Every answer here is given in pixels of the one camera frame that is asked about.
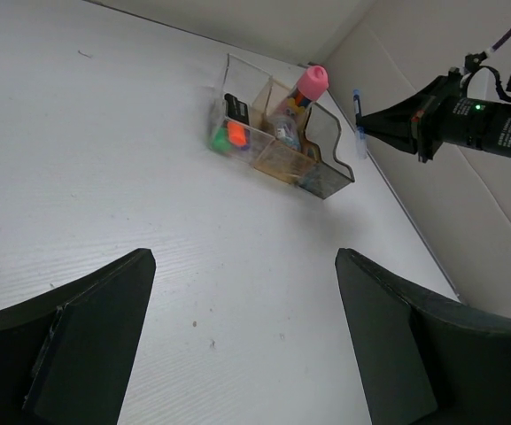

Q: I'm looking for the amber plastic bin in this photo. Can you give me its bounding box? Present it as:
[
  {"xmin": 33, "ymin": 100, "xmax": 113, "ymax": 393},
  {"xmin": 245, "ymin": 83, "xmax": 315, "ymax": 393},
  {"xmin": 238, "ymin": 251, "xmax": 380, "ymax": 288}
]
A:
[{"xmin": 250, "ymin": 77, "xmax": 315, "ymax": 185}]

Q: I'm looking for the purple highlighter marker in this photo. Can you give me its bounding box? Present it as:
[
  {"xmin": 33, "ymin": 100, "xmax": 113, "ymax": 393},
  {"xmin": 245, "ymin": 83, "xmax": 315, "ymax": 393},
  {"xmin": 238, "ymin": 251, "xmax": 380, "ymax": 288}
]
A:
[{"xmin": 235, "ymin": 128, "xmax": 252, "ymax": 151}]

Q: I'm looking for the grey smoked plastic bin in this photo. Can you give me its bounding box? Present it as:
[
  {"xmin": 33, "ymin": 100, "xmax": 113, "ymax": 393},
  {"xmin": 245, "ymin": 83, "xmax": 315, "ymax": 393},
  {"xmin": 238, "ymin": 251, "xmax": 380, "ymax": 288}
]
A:
[{"xmin": 297, "ymin": 104, "xmax": 355, "ymax": 199}]

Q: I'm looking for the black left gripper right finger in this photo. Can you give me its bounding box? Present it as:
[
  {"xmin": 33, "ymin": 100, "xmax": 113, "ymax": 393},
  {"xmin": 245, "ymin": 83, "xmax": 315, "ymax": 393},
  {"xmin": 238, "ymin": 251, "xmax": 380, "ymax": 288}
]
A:
[{"xmin": 336, "ymin": 249, "xmax": 511, "ymax": 424}]

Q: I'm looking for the clear jar of paper clips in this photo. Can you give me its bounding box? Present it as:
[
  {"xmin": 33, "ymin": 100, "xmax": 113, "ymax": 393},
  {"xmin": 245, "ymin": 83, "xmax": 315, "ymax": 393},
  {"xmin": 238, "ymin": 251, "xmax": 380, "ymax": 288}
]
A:
[{"xmin": 269, "ymin": 115, "xmax": 302, "ymax": 151}]

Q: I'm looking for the orange highlighter marker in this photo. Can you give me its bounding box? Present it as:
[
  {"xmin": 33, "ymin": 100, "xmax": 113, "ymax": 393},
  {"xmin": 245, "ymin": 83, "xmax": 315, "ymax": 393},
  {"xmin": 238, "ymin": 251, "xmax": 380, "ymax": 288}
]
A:
[{"xmin": 224, "ymin": 93, "xmax": 250, "ymax": 151}]

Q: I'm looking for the pink capped patterned tube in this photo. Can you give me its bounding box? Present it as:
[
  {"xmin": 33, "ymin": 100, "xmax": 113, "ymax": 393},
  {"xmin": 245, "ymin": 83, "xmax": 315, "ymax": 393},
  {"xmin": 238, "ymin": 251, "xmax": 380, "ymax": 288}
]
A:
[{"xmin": 272, "ymin": 66, "xmax": 329, "ymax": 123}]

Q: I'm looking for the green highlighter marker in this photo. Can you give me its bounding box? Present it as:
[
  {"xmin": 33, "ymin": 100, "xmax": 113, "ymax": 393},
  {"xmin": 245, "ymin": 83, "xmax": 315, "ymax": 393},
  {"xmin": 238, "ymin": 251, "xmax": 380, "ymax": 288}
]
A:
[{"xmin": 210, "ymin": 127, "xmax": 232, "ymax": 155}]

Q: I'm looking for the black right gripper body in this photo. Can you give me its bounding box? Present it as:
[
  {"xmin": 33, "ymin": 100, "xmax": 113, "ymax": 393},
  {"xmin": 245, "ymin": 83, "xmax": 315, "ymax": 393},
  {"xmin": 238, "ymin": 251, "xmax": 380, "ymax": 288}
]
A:
[{"xmin": 410, "ymin": 67, "xmax": 462, "ymax": 164}]

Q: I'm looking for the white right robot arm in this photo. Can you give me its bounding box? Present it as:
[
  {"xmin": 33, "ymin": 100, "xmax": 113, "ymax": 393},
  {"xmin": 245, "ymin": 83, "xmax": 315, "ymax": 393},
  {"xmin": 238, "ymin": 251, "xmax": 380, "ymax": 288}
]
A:
[{"xmin": 356, "ymin": 54, "xmax": 511, "ymax": 163}]

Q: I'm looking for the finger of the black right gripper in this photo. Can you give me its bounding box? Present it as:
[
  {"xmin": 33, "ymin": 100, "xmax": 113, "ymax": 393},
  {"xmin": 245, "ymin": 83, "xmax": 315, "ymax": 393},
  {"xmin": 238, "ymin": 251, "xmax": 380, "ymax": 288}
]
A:
[
  {"xmin": 360, "ymin": 93, "xmax": 418, "ymax": 127},
  {"xmin": 362, "ymin": 126, "xmax": 418, "ymax": 154}
]

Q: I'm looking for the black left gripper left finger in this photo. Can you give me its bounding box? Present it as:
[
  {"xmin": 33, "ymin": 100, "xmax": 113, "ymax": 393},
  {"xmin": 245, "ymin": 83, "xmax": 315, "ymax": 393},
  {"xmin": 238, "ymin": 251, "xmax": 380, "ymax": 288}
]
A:
[{"xmin": 0, "ymin": 248, "xmax": 156, "ymax": 424}]

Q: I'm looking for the clear plastic bin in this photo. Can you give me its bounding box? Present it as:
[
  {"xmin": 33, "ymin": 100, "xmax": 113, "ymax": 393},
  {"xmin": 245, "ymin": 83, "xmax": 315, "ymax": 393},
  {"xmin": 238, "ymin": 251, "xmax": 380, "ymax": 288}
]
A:
[{"xmin": 208, "ymin": 54, "xmax": 274, "ymax": 166}]

